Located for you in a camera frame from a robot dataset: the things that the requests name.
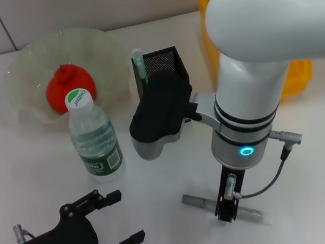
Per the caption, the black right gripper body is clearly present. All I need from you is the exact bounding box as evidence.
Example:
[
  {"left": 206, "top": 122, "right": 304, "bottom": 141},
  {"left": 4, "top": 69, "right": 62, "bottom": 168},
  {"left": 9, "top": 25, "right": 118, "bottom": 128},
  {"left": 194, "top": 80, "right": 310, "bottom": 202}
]
[{"left": 208, "top": 163, "right": 252, "bottom": 213}]

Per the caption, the grey glitter marker pen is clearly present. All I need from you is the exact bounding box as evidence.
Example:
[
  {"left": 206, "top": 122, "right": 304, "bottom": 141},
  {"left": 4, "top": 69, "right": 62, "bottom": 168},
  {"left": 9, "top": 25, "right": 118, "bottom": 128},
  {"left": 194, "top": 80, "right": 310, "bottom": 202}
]
[{"left": 181, "top": 181, "right": 272, "bottom": 238}]

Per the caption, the clear green-label water bottle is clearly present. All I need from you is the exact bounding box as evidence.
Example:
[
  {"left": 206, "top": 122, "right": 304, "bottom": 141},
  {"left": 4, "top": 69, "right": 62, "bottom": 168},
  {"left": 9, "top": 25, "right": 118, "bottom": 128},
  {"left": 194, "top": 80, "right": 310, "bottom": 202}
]
[{"left": 62, "top": 83, "right": 128, "bottom": 185}]

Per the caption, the red-orange toy orange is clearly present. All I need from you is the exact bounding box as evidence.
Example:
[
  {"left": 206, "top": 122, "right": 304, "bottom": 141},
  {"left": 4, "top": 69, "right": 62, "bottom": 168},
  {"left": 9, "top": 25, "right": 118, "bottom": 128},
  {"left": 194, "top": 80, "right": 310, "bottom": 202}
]
[{"left": 41, "top": 58, "right": 100, "bottom": 117}]

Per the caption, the mint green utility knife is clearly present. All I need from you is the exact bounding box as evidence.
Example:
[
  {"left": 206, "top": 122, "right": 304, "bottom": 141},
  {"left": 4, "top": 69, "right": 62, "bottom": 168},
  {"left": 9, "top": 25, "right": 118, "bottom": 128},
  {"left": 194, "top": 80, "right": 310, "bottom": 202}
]
[{"left": 131, "top": 47, "right": 149, "bottom": 90}]

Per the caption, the green glass fruit plate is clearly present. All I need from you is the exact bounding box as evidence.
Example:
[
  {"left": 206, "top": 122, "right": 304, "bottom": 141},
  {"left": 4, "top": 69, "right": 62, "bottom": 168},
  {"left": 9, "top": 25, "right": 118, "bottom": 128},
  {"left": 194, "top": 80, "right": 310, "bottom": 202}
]
[{"left": 0, "top": 20, "right": 138, "bottom": 141}]

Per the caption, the black mesh pen holder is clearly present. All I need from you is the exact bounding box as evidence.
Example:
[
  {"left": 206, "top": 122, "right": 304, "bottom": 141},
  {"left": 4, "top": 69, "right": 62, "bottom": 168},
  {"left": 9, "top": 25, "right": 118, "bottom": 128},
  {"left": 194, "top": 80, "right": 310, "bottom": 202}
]
[{"left": 130, "top": 44, "right": 197, "bottom": 132}]

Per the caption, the yellow plastic bin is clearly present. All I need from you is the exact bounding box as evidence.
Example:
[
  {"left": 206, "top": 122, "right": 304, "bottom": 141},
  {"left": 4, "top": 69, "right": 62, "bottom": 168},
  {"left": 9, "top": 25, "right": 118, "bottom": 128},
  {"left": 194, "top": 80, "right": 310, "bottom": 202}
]
[{"left": 196, "top": 0, "right": 317, "bottom": 111}]

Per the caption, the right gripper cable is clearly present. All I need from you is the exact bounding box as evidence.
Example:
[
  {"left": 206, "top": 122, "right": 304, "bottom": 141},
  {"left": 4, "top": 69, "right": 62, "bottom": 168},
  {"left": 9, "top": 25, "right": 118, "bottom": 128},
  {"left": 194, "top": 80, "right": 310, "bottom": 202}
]
[{"left": 214, "top": 126, "right": 312, "bottom": 203}]

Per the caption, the left gripper silver cable connector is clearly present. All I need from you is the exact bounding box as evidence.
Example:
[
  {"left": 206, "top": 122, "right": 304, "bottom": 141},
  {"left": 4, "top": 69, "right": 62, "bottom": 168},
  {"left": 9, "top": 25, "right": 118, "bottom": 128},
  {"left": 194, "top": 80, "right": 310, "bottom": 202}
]
[{"left": 11, "top": 221, "right": 38, "bottom": 244}]

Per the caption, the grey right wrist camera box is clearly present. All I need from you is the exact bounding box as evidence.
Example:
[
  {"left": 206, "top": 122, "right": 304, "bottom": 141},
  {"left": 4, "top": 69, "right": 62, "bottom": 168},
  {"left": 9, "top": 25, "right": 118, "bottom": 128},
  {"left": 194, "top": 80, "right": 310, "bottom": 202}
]
[{"left": 120, "top": 65, "right": 204, "bottom": 164}]

